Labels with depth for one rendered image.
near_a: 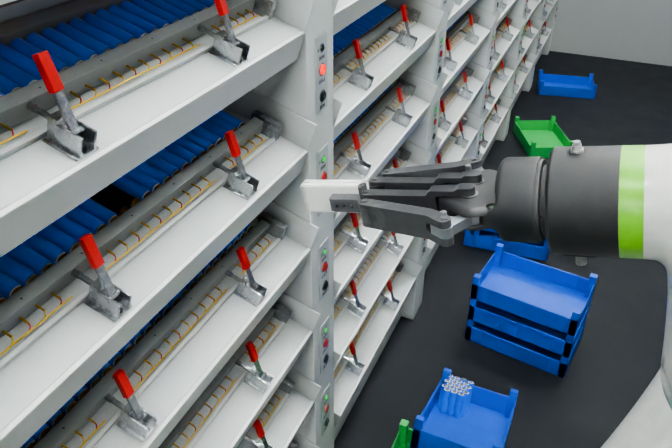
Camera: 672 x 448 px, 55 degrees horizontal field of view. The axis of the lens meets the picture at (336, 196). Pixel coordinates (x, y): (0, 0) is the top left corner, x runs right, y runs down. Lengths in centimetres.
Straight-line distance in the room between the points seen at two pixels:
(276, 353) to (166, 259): 45
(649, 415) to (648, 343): 124
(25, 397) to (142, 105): 30
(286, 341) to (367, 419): 65
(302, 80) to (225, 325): 38
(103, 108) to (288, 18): 36
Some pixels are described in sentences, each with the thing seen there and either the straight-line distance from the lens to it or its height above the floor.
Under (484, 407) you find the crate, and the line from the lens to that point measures 187.
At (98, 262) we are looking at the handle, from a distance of 70.
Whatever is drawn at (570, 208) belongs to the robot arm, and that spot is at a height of 112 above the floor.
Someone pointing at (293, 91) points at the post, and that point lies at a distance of 98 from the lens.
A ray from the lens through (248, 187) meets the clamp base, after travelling 88.
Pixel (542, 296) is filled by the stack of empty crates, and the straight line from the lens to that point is 200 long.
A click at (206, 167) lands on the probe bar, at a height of 97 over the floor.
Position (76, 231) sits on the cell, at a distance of 78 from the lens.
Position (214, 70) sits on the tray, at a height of 112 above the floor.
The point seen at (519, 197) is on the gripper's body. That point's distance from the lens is 55.
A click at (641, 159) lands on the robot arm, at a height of 116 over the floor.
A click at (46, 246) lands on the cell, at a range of 76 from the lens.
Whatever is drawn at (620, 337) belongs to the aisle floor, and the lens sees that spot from 219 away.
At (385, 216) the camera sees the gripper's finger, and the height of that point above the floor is 107.
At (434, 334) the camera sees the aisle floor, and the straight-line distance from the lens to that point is 205.
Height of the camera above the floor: 139
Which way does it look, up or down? 31 degrees down
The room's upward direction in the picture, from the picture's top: straight up
